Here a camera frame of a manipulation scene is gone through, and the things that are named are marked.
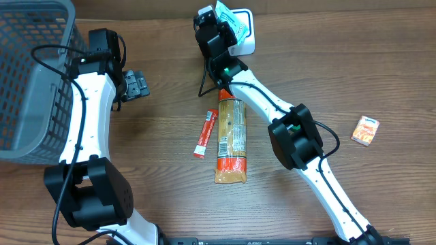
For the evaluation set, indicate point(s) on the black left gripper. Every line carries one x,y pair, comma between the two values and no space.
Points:
135,85

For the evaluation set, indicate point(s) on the white barcode scanner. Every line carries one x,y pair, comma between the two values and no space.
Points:
247,47

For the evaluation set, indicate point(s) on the long orange noodle packet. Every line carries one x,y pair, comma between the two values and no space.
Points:
231,155

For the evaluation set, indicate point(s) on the teal tissue packet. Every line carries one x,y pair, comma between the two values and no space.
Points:
239,28

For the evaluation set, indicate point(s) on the thin red stick sachet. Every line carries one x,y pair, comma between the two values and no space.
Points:
205,134

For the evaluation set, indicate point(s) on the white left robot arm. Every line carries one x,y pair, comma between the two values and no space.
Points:
88,189

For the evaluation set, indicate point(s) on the dark grey plastic basket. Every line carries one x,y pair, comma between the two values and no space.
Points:
36,103

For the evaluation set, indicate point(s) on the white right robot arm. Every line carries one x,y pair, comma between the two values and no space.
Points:
293,133

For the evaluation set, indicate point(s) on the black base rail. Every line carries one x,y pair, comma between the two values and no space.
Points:
312,241

